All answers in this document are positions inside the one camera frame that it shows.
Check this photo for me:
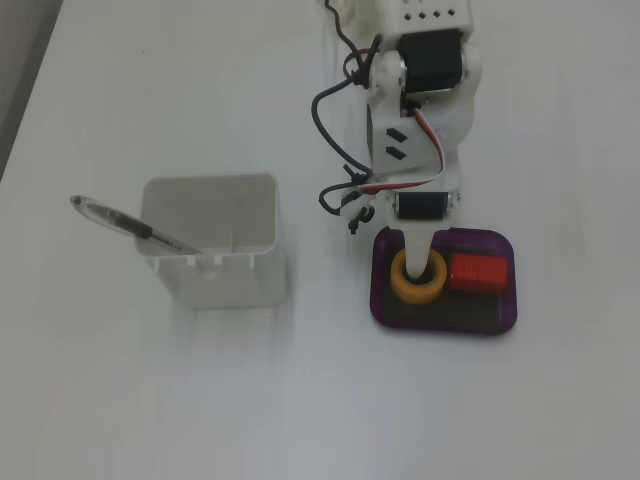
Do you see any white fixed gripper jaw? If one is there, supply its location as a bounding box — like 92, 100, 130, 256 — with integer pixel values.
399, 227, 438, 282

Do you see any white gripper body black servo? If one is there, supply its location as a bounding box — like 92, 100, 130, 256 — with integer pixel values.
384, 186, 463, 234

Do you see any yellow tape roll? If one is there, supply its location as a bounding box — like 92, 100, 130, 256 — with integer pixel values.
389, 248, 449, 306

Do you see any red ribbed block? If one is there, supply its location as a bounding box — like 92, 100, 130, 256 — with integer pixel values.
445, 252, 510, 297

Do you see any black zip tie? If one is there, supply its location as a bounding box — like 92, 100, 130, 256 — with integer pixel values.
345, 203, 376, 236

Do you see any purple metal tray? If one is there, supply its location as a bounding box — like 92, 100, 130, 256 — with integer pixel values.
369, 226, 519, 336

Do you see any black tray liner mat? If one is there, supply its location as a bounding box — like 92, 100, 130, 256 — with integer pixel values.
385, 239, 502, 332

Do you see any white plastic pen holder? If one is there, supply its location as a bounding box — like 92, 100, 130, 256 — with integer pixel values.
140, 172, 289, 311

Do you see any black ballpoint pen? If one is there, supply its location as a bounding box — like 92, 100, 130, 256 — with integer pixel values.
69, 193, 204, 256

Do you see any red black servo wire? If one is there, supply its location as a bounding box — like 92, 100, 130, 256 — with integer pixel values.
357, 106, 448, 195

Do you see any black servo cable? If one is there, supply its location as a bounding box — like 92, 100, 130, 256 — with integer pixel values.
310, 0, 387, 177

